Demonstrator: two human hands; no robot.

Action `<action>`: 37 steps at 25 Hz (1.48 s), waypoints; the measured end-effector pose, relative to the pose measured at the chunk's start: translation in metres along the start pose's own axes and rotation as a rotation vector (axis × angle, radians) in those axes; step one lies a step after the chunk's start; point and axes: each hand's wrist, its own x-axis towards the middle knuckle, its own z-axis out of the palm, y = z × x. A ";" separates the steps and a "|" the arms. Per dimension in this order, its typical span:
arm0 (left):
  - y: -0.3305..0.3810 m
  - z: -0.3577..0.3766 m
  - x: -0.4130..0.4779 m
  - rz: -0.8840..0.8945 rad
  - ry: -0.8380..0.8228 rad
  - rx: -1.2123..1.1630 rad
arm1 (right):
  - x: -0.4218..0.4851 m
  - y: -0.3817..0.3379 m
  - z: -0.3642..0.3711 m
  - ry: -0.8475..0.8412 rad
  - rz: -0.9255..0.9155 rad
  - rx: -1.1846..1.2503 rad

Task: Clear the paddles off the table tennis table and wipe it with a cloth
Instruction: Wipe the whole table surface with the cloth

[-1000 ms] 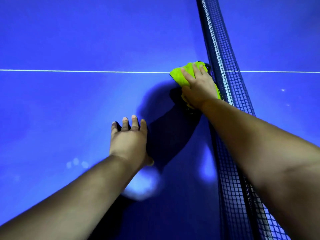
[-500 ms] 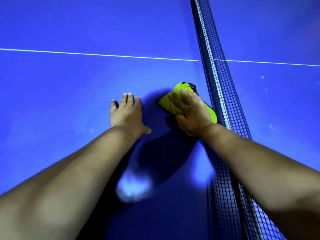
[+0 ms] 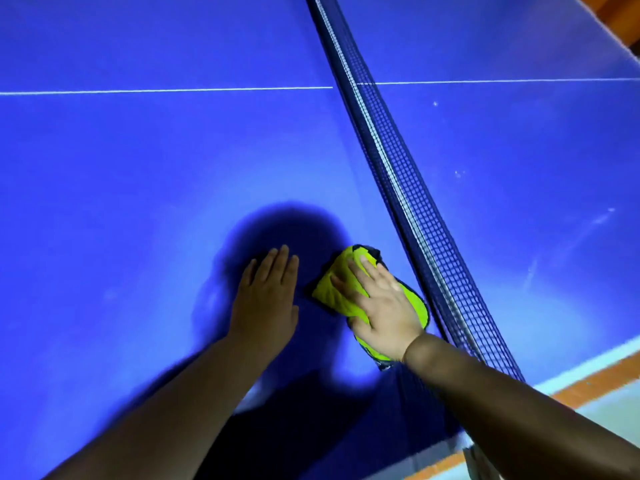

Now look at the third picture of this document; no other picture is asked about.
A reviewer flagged person's right hand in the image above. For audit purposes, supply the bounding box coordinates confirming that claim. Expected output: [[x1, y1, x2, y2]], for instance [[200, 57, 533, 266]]
[[330, 256, 426, 363]]

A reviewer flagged person's left hand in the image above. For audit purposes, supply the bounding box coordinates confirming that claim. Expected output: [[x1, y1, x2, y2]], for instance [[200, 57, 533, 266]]
[[227, 245, 301, 364]]

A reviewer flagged yellow-green microfibre cloth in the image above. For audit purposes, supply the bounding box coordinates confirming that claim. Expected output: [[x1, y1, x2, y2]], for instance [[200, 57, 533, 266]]
[[311, 244, 431, 371]]

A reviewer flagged person's right forearm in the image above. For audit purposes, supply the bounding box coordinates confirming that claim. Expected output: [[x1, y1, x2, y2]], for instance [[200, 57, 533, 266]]
[[401, 332, 640, 480]]

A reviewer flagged person's left forearm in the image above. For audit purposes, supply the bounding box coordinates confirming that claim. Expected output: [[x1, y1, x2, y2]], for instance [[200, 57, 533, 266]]
[[42, 334, 282, 480]]

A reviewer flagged dark table tennis net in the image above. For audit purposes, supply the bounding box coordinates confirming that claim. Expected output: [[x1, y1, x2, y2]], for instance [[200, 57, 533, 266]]
[[304, 0, 527, 384]]

